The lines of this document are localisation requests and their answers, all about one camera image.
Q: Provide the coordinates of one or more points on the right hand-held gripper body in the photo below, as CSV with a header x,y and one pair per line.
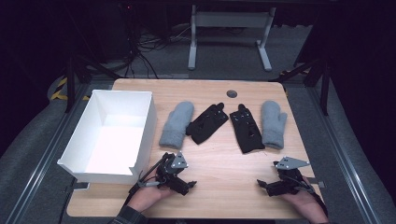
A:
x,y
288,183

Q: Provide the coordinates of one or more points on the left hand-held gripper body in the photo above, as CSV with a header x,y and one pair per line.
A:
x,y
169,174

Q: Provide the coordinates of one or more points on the black glove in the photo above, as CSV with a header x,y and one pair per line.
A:
x,y
247,130
205,124

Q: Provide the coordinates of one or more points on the person's right hand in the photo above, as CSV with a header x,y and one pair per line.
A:
x,y
309,207

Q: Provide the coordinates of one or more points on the person's left hand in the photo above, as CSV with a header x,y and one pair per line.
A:
x,y
146,196

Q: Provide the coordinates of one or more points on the grey wool mitten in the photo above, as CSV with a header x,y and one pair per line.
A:
x,y
176,124
272,124

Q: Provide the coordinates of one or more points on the white rectangular box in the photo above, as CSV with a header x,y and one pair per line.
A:
x,y
115,140

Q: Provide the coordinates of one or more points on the round grey table grommet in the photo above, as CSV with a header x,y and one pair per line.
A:
x,y
232,93

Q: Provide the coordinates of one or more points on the black metal stand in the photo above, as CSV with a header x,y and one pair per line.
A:
x,y
71,84
325,87

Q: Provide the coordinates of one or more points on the yellow black striped tape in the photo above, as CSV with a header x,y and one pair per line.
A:
x,y
59,91

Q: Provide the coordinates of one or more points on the grey metal rail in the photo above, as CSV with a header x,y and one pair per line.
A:
x,y
40,165
345,161

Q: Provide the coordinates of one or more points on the white metal desk frame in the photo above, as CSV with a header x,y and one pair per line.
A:
x,y
230,19

